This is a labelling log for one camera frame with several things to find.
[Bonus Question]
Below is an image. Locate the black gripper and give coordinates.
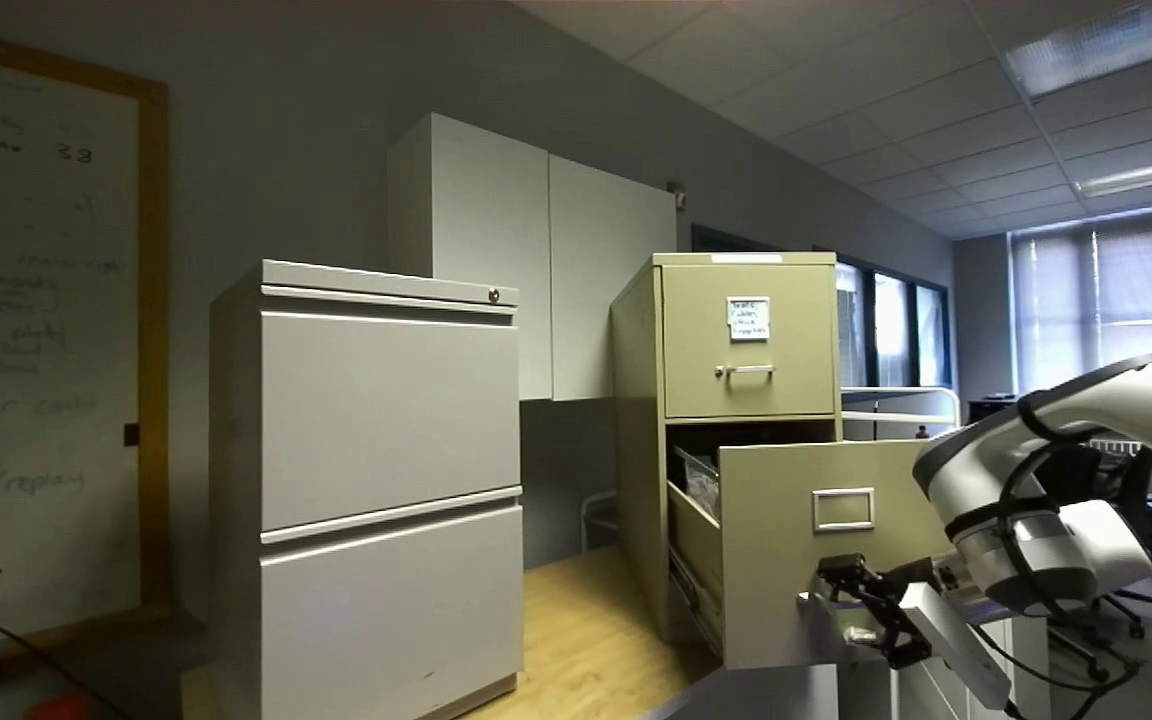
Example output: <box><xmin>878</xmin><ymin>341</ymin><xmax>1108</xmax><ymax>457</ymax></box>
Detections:
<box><xmin>812</xmin><ymin>556</ymin><xmax>1016</xmax><ymax>713</ymax></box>

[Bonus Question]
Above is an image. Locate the beige drawer with label holder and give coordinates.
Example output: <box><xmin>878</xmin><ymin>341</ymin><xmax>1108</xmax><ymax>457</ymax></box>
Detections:
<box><xmin>663</xmin><ymin>436</ymin><xmax>956</xmax><ymax>672</ymax></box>

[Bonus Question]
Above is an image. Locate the beige drawer with white label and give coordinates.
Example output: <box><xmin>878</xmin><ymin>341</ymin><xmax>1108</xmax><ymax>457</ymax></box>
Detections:
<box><xmin>653</xmin><ymin>253</ymin><xmax>843</xmax><ymax>426</ymax></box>

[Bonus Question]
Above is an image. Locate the black office chair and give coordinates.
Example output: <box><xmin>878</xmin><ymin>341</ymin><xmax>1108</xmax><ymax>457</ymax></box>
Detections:
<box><xmin>1059</xmin><ymin>436</ymin><xmax>1152</xmax><ymax>650</ymax></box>

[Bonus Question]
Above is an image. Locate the dark interior window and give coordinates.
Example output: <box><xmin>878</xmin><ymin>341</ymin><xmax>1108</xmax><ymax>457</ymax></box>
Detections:
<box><xmin>834</xmin><ymin>256</ymin><xmax>956</xmax><ymax>392</ymax></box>

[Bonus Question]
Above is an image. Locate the beige filing cabinet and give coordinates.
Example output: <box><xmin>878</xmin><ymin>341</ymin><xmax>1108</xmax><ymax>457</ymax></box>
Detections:
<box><xmin>610</xmin><ymin>250</ymin><xmax>849</xmax><ymax>651</ymax></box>

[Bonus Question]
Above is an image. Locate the window with blinds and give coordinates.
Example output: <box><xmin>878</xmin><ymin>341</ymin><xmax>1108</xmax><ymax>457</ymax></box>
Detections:
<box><xmin>1009</xmin><ymin>217</ymin><xmax>1152</xmax><ymax>392</ymax></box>

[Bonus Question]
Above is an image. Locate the grey lateral file cabinet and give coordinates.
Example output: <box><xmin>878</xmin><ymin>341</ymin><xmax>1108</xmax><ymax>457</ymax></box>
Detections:
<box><xmin>210</xmin><ymin>256</ymin><xmax>527</xmax><ymax>720</ymax></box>

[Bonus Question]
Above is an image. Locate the narrow ceiling light strip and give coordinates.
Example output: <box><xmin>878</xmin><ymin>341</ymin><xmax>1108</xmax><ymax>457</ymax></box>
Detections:
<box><xmin>1074</xmin><ymin>147</ymin><xmax>1152</xmax><ymax>205</ymax></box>

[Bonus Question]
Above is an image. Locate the large ceiling light panel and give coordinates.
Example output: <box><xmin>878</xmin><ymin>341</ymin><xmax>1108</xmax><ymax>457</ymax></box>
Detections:
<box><xmin>999</xmin><ymin>0</ymin><xmax>1152</xmax><ymax>101</ymax></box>

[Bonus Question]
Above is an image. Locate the white wall cabinet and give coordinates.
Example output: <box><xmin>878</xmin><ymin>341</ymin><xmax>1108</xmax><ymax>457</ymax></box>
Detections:
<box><xmin>383</xmin><ymin>114</ymin><xmax>679</xmax><ymax>408</ymax></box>

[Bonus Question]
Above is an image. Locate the whiteboard with wooden frame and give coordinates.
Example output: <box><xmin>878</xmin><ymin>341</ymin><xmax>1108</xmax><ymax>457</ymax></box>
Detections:
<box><xmin>0</xmin><ymin>23</ymin><xmax>178</xmax><ymax>641</ymax></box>

